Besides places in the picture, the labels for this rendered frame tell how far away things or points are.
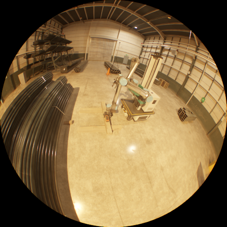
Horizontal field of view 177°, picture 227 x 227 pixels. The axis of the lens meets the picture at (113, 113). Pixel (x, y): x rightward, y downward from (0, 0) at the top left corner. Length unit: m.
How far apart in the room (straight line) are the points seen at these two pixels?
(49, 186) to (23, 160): 0.49
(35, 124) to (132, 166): 1.78
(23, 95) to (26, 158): 1.03
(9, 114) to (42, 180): 1.02
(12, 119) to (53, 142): 0.81
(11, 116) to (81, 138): 1.43
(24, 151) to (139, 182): 1.83
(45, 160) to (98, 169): 0.90
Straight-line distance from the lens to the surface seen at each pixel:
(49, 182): 1.31
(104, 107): 1.92
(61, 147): 1.68
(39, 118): 1.28
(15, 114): 1.49
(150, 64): 1.89
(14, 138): 1.53
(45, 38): 7.02
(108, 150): 1.53
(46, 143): 1.32
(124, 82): 1.14
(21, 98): 1.63
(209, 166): 6.27
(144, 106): 2.06
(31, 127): 1.18
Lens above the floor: 1.45
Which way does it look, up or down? 44 degrees down
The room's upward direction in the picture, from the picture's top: 16 degrees clockwise
